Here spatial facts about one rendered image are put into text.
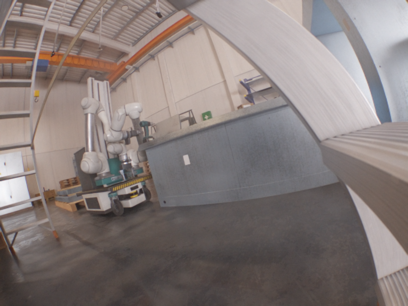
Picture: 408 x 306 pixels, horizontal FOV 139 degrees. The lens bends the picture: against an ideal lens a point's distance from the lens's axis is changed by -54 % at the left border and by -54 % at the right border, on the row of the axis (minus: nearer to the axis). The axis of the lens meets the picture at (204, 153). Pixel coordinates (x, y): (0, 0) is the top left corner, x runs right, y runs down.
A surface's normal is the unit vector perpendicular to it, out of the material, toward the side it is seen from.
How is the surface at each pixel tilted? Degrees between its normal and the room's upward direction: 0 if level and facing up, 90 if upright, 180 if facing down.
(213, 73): 90
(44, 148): 90
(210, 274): 0
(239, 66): 90
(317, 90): 92
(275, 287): 0
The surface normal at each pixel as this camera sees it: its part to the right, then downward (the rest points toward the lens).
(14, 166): 0.84, -0.21
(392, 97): -0.48, 0.14
